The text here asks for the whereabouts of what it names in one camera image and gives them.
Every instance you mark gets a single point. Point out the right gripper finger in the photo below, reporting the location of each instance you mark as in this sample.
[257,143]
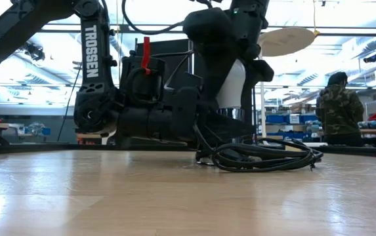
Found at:
[261,70]
[217,72]

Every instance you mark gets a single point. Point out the white round pedestal table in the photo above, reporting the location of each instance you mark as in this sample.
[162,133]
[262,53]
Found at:
[289,41]

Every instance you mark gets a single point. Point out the blue storage crate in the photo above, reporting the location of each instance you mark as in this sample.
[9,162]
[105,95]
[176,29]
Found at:
[297,135]

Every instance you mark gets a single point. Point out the black ceiling device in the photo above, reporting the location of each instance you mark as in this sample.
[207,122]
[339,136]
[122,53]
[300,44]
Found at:
[370,58]

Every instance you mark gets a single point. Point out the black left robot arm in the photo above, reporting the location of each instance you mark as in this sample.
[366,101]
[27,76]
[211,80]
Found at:
[91,49]

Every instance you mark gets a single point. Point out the grey blue cloth pile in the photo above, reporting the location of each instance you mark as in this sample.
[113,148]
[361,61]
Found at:
[374,124]

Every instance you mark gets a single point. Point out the blue plastic item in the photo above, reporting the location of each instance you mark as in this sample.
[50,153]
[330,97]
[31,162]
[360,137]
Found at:
[41,131]

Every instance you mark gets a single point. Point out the white LED lightbulb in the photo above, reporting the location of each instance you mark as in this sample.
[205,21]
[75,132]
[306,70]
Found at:
[233,85]

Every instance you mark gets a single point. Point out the white cylindrical bin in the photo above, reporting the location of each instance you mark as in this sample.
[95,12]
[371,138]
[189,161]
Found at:
[106,139]

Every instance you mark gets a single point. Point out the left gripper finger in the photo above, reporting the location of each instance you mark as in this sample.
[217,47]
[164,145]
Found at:
[227,128]

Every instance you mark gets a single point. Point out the chrome lamp base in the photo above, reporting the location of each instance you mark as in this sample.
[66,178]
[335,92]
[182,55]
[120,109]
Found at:
[230,113]

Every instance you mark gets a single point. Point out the wooden shelf with red items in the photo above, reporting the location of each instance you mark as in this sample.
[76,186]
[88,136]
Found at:
[87,139]

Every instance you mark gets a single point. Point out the person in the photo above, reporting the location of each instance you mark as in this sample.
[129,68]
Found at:
[338,108]

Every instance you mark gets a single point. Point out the black table edge rail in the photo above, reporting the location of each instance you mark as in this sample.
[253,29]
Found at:
[43,148]

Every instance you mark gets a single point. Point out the black ceiling camera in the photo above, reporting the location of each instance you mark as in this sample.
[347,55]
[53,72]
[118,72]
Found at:
[33,51]

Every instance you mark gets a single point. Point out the blue storage bin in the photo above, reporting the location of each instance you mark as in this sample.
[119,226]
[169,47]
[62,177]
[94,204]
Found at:
[309,118]
[274,118]

